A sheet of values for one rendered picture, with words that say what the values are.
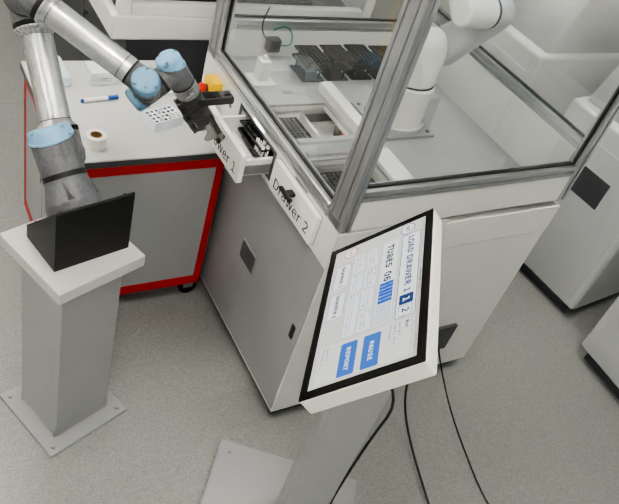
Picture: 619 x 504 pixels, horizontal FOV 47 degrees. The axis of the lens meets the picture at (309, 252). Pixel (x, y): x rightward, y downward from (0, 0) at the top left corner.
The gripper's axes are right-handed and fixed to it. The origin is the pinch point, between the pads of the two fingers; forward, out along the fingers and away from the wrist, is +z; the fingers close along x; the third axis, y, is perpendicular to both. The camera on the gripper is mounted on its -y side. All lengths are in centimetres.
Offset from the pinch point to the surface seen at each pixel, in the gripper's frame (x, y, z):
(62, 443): 42, 98, 41
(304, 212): 39.4, -8.4, 8.2
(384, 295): 92, -11, -17
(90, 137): -17.5, 36.2, -11.6
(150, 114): -29.6, 16.7, 2.6
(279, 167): 20.4, -9.9, 6.2
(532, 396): 79, -56, 151
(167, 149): -13.6, 17.9, 6.1
